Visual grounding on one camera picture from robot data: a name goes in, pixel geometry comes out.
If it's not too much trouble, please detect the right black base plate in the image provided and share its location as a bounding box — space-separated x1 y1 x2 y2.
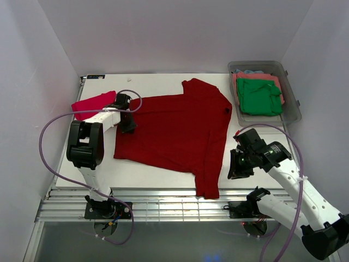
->
223 200 270 218

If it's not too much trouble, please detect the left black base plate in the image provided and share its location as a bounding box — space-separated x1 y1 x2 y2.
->
84 201 133 220

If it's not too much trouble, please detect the light blue t shirt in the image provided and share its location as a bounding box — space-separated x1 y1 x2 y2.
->
234 69 264 74

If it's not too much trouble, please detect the salmon pink t shirt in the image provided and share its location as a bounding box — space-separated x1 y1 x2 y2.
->
232 73 285 105

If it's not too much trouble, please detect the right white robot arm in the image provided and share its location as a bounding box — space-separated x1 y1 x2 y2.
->
224 126 348 260

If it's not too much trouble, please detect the clear plastic bin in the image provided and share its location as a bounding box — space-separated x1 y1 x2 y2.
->
228 61 302 127

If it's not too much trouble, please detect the blue label sticker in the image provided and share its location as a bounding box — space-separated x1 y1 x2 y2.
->
86 74 105 79

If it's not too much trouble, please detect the dark red t shirt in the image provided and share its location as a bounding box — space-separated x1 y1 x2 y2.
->
113 78 232 199

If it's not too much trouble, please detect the green t shirt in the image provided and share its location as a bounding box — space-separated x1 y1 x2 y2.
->
236 78 283 116

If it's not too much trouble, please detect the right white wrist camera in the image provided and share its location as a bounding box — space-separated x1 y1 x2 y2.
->
233 132 246 151

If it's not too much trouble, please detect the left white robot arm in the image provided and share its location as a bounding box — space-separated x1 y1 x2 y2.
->
66 93 137 218

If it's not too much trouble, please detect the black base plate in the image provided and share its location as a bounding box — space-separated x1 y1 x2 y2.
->
84 201 133 220
223 200 270 218

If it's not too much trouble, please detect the folded pink red t shirt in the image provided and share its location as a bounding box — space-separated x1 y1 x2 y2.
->
71 91 117 121

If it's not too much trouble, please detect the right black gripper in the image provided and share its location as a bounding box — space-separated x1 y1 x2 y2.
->
227 148 255 180

